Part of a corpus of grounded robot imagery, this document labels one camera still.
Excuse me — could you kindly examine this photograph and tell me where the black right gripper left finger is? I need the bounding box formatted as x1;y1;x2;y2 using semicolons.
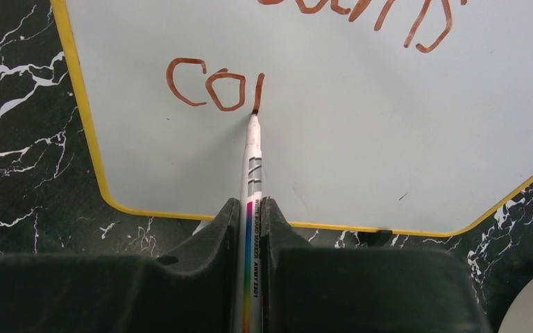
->
0;198;240;332

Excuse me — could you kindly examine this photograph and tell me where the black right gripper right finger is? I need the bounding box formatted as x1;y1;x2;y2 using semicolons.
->
261;198;490;332

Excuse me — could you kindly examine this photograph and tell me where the white marker pen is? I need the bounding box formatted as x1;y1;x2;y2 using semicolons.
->
231;109;262;332

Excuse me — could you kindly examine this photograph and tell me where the yellow framed whiteboard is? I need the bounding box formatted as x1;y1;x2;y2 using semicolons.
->
51;1;533;236

